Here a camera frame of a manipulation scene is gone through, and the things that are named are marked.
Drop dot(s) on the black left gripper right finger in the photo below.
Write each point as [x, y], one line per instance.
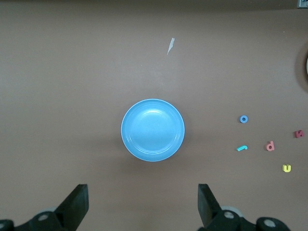
[209, 209]

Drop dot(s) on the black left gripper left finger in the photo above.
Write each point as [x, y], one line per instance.
[72, 207]

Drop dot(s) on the teal foam letter r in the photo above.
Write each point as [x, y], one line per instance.
[240, 148]

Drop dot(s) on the salmon foam letter p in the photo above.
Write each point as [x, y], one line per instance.
[268, 147]

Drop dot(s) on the blue foam letter o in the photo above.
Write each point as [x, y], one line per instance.
[241, 117]

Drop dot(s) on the yellow foam letter u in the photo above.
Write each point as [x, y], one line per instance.
[286, 170]

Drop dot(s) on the blue plate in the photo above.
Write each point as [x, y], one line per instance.
[152, 130]

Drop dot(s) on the red letter k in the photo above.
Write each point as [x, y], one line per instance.
[296, 134]

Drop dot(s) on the white paper scrap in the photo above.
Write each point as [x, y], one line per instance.
[171, 44]

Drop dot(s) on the metal camera post bracket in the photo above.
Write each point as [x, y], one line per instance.
[303, 3]

